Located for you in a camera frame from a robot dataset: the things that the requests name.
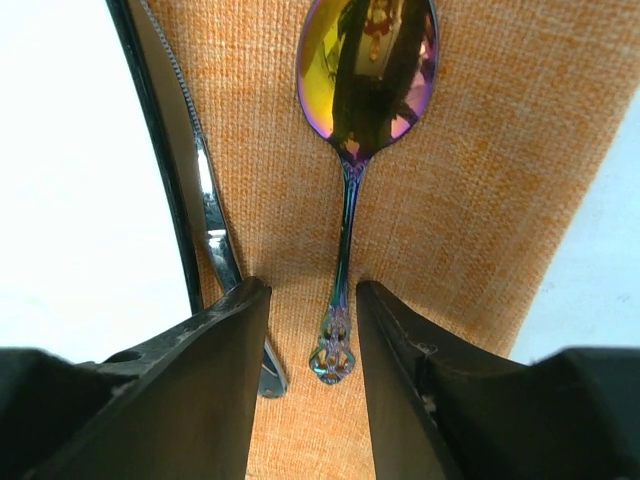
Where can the orange cloth napkin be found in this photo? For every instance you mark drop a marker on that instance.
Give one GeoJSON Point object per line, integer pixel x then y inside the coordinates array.
{"type": "Point", "coordinates": [460, 218]}

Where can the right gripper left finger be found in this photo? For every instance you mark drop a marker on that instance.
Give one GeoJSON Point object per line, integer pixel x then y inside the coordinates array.
{"type": "Point", "coordinates": [177, 406]}

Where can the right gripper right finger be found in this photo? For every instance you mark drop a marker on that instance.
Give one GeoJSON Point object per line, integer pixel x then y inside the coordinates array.
{"type": "Point", "coordinates": [441, 408]}

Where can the copper bowl spoon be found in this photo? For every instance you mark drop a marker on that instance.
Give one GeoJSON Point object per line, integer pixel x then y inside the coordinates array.
{"type": "Point", "coordinates": [364, 76]}

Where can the silver table knife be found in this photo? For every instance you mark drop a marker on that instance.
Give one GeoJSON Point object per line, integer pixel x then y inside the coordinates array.
{"type": "Point", "coordinates": [201, 218]}

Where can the white square plate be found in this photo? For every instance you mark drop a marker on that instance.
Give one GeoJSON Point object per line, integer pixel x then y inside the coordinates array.
{"type": "Point", "coordinates": [89, 259]}

